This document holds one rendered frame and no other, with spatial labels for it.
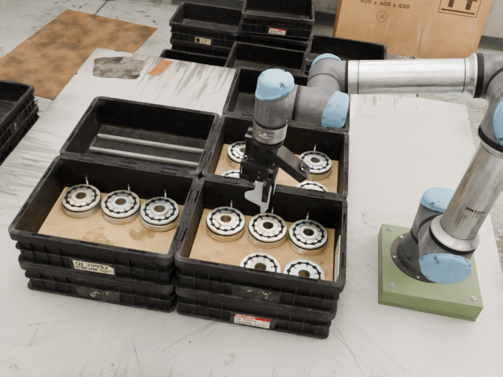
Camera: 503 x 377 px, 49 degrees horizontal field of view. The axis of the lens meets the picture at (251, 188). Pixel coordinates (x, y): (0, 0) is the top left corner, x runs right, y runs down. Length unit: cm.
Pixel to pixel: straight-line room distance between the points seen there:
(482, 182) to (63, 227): 102
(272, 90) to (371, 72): 24
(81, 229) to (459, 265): 94
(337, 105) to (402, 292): 60
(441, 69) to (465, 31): 306
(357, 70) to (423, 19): 302
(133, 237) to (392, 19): 311
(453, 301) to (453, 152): 75
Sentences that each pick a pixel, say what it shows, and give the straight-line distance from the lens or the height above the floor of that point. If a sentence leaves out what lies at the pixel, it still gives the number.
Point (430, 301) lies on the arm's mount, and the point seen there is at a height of 75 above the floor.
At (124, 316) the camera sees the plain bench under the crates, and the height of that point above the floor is 70.
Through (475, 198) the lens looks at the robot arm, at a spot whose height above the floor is 114.
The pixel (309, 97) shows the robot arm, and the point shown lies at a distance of 113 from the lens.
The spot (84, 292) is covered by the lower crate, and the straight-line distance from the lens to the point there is 149.
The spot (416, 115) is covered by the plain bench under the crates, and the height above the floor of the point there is 70.
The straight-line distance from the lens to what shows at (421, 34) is 426.
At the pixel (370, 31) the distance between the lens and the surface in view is 421.
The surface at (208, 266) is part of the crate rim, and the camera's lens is 126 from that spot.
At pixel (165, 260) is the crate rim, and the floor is 92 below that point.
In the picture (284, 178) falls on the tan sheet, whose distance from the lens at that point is 164.
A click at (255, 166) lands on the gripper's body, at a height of 111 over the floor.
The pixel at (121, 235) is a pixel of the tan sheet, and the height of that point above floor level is 83.
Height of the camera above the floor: 191
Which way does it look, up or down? 43 degrees down
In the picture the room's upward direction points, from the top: 6 degrees clockwise
